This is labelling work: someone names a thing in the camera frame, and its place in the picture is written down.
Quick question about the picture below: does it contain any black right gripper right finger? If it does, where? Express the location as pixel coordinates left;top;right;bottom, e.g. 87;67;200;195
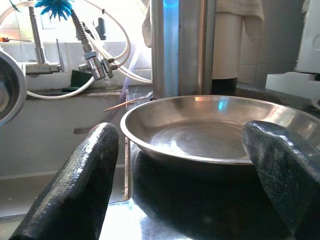
242;120;320;240

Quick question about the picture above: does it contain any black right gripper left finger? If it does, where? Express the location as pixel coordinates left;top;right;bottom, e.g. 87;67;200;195
9;122;121;240

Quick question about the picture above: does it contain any shallow stainless steel plate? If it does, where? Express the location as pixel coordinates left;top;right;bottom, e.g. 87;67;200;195
119;94;320;176

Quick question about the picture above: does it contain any small stainless steel bowl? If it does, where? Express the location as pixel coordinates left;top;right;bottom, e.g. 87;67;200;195
0;49;28;128

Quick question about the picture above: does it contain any stainless steel sink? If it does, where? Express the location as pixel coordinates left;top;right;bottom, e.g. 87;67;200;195
0;92;131;218

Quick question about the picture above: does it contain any thin metal utensil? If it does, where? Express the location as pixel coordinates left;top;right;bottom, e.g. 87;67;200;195
103;91;154;112

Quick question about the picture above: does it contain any dark green scouring pad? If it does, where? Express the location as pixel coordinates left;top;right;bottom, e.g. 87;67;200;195
61;69;95;93

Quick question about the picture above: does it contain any small clear glass jar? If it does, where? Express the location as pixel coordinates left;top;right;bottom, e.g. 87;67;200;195
104;78;118;90

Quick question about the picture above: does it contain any white ribbed countertop appliance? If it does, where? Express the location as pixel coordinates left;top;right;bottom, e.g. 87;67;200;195
264;0;320;101

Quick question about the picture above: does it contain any thin white tube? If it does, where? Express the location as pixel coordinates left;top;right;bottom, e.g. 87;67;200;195
84;22;153;85

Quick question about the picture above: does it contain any white cylinder with blue label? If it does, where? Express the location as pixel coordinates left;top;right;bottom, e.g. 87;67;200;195
211;11;244;96

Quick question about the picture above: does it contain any chrome sink faucet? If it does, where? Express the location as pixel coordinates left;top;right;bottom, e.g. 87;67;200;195
23;0;118;81

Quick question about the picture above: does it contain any stainless steel knife block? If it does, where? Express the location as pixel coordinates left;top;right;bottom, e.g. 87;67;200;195
150;0;217;100

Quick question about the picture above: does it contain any blue bottle brush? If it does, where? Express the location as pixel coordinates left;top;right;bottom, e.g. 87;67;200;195
34;0;75;22

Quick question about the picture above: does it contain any thin green stick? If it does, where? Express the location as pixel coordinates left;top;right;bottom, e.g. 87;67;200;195
9;0;22;13

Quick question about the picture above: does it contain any thick white hose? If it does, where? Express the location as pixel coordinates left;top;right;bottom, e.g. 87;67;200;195
0;0;132;100

